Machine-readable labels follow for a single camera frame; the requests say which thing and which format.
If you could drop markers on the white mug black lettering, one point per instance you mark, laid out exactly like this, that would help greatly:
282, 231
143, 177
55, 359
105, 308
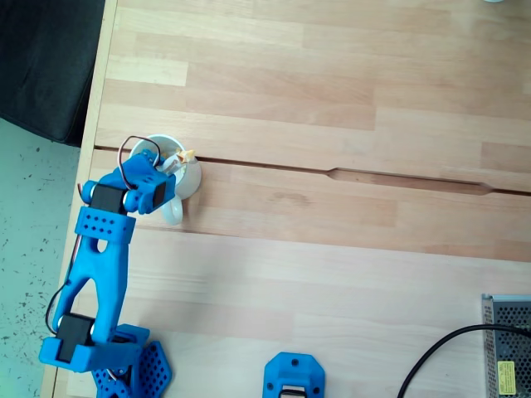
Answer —
191, 182

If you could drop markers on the blue printed post base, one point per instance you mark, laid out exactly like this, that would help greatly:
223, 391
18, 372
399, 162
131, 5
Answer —
294, 371

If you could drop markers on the dark grey sofa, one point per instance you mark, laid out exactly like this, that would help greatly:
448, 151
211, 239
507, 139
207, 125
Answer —
41, 62

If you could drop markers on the perforated metal power supply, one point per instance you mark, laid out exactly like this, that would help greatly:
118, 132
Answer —
508, 331

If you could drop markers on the white orange sweet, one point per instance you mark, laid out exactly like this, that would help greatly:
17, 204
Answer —
178, 159

